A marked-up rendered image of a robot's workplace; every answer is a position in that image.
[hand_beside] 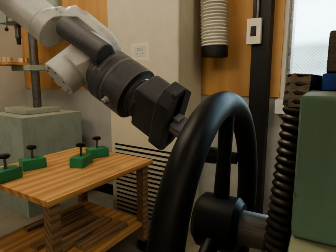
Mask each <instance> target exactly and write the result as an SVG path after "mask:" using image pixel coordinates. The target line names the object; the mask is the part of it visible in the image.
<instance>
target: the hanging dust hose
mask: <svg viewBox="0 0 336 252"><path fill-rule="evenodd" d="M228 1H229V0H201V2H200V3H201V5H200V7H201V8H200V10H201V12H200V13H201V15H200V16H201V18H200V19H201V29H202V30H201V32H202V33H201V35H202V37H201V38H202V40H201V41H202V43H201V44H202V46H201V57H202V58H210V59H215V58H227V57H229V47H228V46H229V45H228V43H229V42H228V41H227V40H229V39H228V36H229V35H228V33H229V32H228V30H229V29H228V27H229V26H228V24H229V23H228V20H229V19H228V17H229V16H228V14H229V13H228V11H229V10H228V8H229V6H228V4H229V3H228Z"/></svg>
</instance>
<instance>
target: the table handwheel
mask: <svg viewBox="0 0 336 252"><path fill-rule="evenodd" d="M217 132H218V149H217V162H216V173H215V183H214V193H213V192H205V193H204V194H203V195H202V196H200V197H199V198H198V200H197V201H196V203H195V205H194V201H195V197H196V193H197V189H198V185H199V181H200V178H201V174H202V171H203V168H204V165H205V162H206V159H207V156H208V153H209V151H210V148H211V146H212V143H213V141H214V139H215V137H216V135H217ZM234 134H235V139H236V146H237V153H238V189H237V197H233V196H230V185H231V162H232V148H233V136H234ZM257 185H258V148H257V137H256V130H255V125H254V121H253V117H252V114H251V111H250V109H249V107H248V105H247V104H246V102H245V101H244V100H243V99H242V98H241V97H240V96H239V95H237V94H236V93H233V92H230V91H221V92H217V93H215V94H213V95H211V96H209V97H207V98H206V99H205V100H204V101H203V102H202V103H201V104H200V105H199V106H198V107H197V108H196V109H195V110H194V111H193V113H192V114H191V115H190V117H189V118H188V120H187V121H186V123H185V125H184V127H183V128H182V130H181V132H180V134H179V136H178V138H177V140H176V142H175V145H174V147H173V149H172V151H171V154H170V156H169V159H168V162H167V164H166V167H165V170H164V173H163V176H162V179H161V182H160V186H159V189H158V193H157V197H156V201H155V205H154V209H153V213H152V218H151V223H150V228H149V234H148V240H147V248H146V252H186V244H187V238H188V231H189V226H190V230H191V235H192V237H193V239H194V241H195V243H196V244H197V245H198V246H200V249H199V251H198V252H218V251H219V252H249V251H250V248H252V249H256V250H260V251H262V249H263V247H264V245H263V242H264V240H265V237H264V235H265V233H266V232H267V231H266V229H265V228H266V225H267V222H266V220H267V218H268V217H269V216H268V215H265V214H260V213H256V212H255V210H256V199H257ZM193 205H194V208H193ZM192 210H193V212H192ZM191 215H192V216H191ZM190 220H191V224H190Z"/></svg>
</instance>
